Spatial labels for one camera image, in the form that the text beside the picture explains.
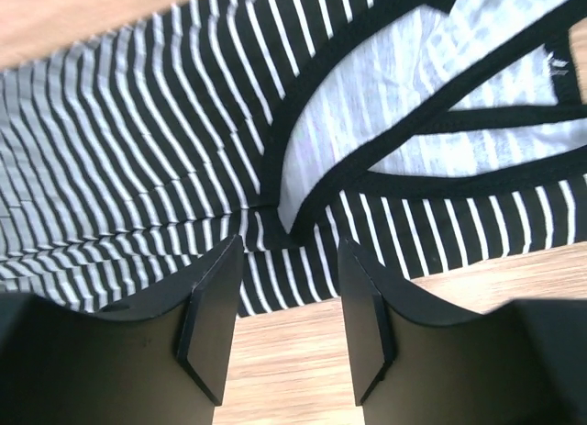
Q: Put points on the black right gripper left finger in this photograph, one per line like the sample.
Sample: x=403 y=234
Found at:
x=159 y=356

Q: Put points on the black white striped tank top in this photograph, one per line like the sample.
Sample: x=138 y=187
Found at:
x=436 y=133

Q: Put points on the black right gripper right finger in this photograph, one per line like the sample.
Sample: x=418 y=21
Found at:
x=416 y=358

